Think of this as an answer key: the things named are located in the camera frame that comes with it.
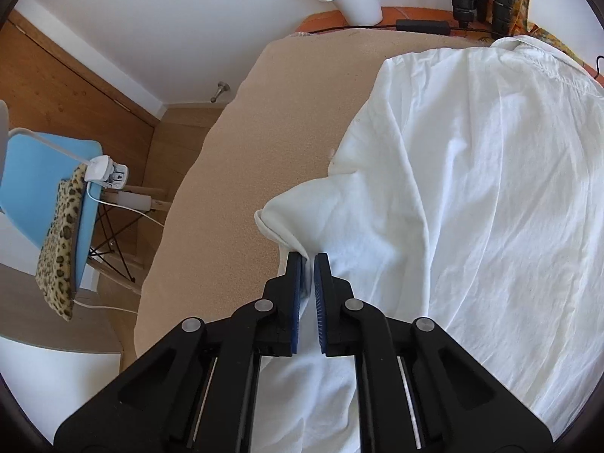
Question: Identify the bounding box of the white charger plug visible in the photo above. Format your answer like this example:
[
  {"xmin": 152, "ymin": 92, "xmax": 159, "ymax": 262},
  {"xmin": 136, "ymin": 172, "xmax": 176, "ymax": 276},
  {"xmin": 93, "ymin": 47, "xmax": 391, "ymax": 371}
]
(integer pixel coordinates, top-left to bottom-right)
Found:
[{"xmin": 84, "ymin": 155, "xmax": 129, "ymax": 188}]

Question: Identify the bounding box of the beige blanket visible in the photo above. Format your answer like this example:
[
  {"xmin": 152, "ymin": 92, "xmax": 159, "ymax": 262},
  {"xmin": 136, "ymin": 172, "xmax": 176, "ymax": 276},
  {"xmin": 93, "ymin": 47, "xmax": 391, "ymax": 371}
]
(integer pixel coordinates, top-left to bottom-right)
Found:
[{"xmin": 134, "ymin": 28, "xmax": 501, "ymax": 362}]

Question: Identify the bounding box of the white shirt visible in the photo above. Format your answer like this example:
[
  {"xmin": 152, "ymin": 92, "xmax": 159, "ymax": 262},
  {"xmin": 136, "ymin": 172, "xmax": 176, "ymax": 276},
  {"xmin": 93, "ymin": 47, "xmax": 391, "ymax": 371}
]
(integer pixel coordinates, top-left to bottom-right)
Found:
[{"xmin": 255, "ymin": 35, "xmax": 604, "ymax": 453}]

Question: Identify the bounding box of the white cable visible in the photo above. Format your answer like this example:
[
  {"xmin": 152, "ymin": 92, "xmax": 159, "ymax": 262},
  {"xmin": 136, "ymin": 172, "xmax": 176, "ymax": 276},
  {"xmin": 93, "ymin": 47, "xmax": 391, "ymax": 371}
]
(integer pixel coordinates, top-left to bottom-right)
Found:
[{"xmin": 73, "ymin": 189, "xmax": 163, "ymax": 314}]

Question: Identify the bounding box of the black cable with adapter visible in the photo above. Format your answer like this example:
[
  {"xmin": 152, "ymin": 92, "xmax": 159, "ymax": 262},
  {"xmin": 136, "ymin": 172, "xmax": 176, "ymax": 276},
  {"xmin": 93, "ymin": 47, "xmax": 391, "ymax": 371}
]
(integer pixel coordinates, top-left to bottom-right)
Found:
[{"xmin": 307, "ymin": 19, "xmax": 501, "ymax": 39}]

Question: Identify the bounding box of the leopard print cushion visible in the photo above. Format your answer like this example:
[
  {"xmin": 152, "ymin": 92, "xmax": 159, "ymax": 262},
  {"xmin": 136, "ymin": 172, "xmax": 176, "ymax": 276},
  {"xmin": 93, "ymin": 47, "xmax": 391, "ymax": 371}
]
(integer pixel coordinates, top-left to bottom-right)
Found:
[{"xmin": 36, "ymin": 163, "xmax": 92, "ymax": 322}]

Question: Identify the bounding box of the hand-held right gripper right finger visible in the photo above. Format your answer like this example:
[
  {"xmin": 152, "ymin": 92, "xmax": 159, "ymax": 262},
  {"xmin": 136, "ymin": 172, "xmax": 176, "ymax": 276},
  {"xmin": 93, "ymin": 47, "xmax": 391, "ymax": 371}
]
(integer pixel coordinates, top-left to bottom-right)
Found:
[{"xmin": 314, "ymin": 252, "xmax": 553, "ymax": 453}]

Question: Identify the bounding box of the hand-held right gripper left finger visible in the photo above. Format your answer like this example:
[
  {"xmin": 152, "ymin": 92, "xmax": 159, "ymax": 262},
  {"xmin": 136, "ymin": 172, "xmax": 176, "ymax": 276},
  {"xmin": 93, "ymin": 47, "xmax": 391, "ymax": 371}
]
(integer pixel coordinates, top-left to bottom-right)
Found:
[{"xmin": 53, "ymin": 251, "xmax": 303, "ymax": 453}]

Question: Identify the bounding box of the light blue chair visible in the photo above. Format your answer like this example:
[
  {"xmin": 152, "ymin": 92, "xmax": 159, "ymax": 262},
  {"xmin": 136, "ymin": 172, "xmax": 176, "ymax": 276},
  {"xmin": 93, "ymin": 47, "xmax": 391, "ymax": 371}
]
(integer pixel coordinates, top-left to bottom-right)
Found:
[{"xmin": 0, "ymin": 133, "xmax": 168, "ymax": 303}]

